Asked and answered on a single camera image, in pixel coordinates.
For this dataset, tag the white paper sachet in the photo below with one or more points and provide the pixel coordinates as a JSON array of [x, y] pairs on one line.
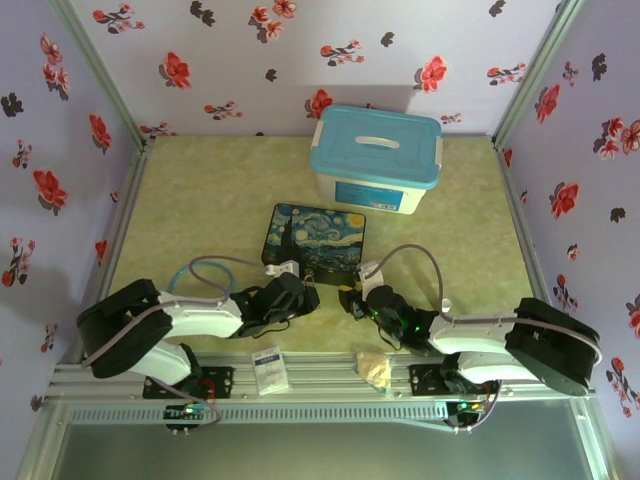
[[270, 370]]

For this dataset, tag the aluminium side rail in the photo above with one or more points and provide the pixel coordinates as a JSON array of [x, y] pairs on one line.
[[527, 250], [116, 240]]

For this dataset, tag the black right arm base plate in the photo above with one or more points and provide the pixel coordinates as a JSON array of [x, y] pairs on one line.
[[425, 380]]

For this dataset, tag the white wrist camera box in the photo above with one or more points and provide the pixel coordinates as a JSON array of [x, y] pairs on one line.
[[282, 268], [371, 277]]

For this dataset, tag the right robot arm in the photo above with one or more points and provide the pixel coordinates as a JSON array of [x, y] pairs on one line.
[[550, 345]]

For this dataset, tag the aluminium corner post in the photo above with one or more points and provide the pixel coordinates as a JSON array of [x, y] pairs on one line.
[[100, 75], [540, 65]]

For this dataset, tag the blue stethoscope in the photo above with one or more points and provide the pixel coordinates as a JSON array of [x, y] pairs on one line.
[[176, 277]]

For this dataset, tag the clear bag of beige pieces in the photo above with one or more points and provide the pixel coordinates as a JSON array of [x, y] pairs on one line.
[[372, 370]]

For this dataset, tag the starry night painted metal box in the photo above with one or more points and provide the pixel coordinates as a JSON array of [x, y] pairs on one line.
[[315, 235]]

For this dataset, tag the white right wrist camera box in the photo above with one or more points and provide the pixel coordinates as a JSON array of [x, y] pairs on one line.
[[371, 277]]

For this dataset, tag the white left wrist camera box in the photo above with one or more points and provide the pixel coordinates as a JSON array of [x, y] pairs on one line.
[[282, 268]]

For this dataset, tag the aluminium front frame rail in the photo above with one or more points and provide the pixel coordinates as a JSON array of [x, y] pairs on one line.
[[325, 380]]

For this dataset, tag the blue lidded plastic storage box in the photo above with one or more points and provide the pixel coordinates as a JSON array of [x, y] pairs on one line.
[[375, 150]]

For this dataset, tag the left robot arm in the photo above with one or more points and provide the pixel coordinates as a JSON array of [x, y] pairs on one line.
[[125, 340]]

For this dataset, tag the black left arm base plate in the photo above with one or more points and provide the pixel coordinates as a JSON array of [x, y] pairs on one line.
[[220, 380]]

